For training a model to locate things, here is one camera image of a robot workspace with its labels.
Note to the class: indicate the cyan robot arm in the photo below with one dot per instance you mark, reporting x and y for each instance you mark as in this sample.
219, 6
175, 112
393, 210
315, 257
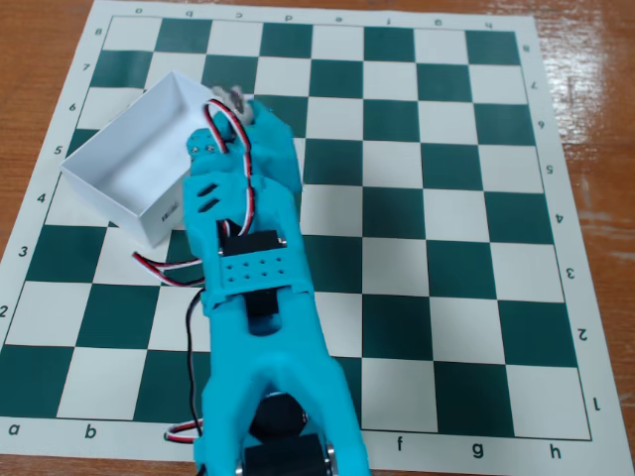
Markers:
278, 357

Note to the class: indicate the cyan gripper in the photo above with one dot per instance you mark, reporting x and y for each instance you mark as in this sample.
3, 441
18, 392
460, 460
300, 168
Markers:
276, 149

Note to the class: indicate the white cardboard box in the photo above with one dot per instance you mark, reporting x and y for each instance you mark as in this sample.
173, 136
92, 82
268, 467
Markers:
129, 158

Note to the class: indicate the small white toy horse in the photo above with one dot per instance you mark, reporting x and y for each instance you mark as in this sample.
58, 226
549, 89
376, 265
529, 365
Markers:
238, 101

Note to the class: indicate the green and white chessboard mat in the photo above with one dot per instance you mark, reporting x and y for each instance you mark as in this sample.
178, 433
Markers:
421, 297

